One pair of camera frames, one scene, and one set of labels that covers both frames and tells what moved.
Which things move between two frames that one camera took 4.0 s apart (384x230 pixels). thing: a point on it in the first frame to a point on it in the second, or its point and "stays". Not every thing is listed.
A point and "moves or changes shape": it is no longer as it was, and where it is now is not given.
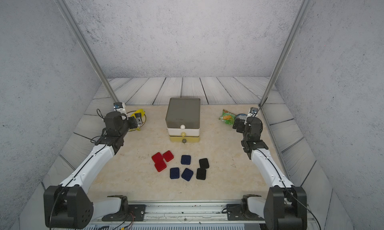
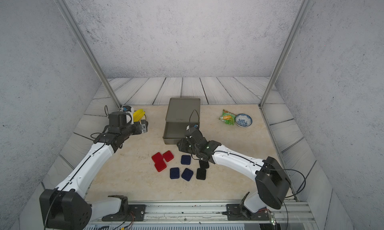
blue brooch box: [187, 174] stays
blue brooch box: [186, 159] stays
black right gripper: [241, 125] to [183, 141]
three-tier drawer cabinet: [182, 119] stays
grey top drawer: [182, 111] moves or changes shape
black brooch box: [204, 163] stays
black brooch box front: [201, 173] stays
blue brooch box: [174, 173] stays
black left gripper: [134, 124] to [144, 127]
